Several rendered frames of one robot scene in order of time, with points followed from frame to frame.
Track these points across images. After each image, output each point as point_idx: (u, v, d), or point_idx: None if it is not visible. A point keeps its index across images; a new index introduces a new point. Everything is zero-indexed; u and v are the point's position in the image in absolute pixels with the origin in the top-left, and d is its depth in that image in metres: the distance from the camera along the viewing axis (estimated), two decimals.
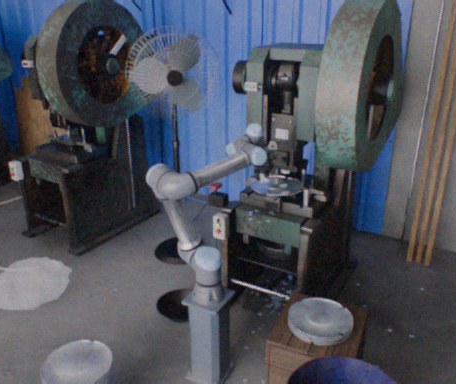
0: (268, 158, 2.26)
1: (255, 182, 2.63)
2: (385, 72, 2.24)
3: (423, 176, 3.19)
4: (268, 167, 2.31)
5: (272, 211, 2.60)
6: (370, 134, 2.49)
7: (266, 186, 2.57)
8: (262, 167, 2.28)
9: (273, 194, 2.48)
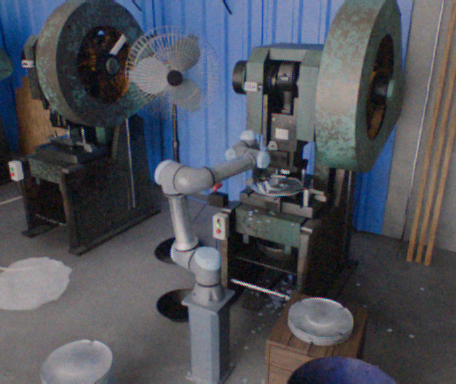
0: (259, 167, 2.34)
1: (269, 193, 2.49)
2: (379, 90, 2.20)
3: (423, 176, 3.19)
4: (262, 177, 2.38)
5: (272, 211, 2.60)
6: (385, 56, 2.45)
7: (280, 189, 2.54)
8: (254, 174, 2.37)
9: (299, 187, 2.57)
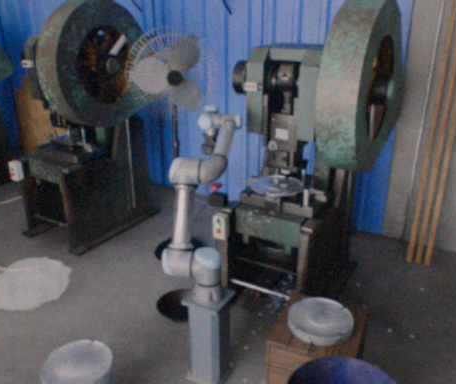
0: None
1: (269, 193, 2.49)
2: (384, 73, 2.22)
3: (423, 176, 3.19)
4: None
5: (272, 211, 2.60)
6: (374, 124, 2.53)
7: (280, 189, 2.54)
8: None
9: (299, 187, 2.57)
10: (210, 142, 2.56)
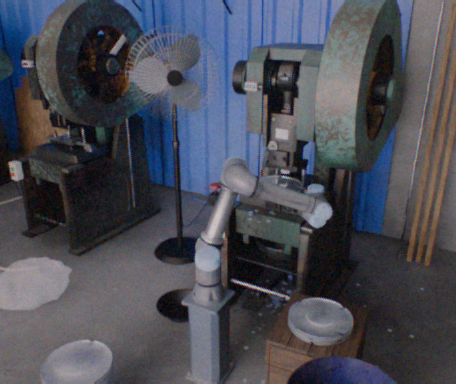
0: (292, 207, 2.31)
1: None
2: (380, 84, 2.19)
3: (423, 176, 3.19)
4: None
5: (272, 211, 2.60)
6: None
7: None
8: None
9: (298, 185, 2.60)
10: None
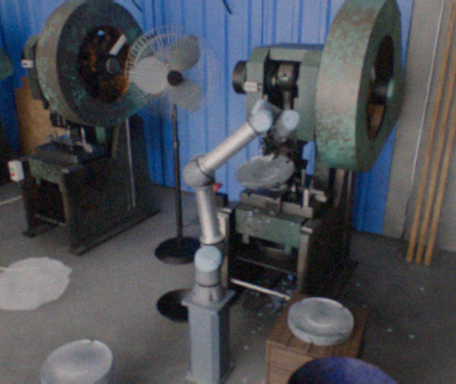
0: (267, 139, 2.06)
1: (255, 160, 2.24)
2: None
3: (423, 176, 3.19)
4: (265, 146, 2.11)
5: (272, 211, 2.60)
6: None
7: (268, 165, 2.28)
8: None
9: (289, 165, 2.31)
10: (279, 145, 2.08)
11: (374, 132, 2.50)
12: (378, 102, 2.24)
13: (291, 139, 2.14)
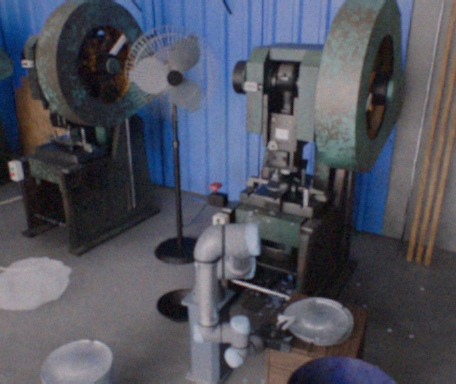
0: (254, 334, 1.99)
1: None
2: None
3: (423, 176, 3.19)
4: None
5: (272, 211, 2.60)
6: None
7: (306, 325, 2.08)
8: (265, 328, 1.99)
9: (326, 337, 2.01)
10: None
11: None
12: None
13: (285, 346, 1.92)
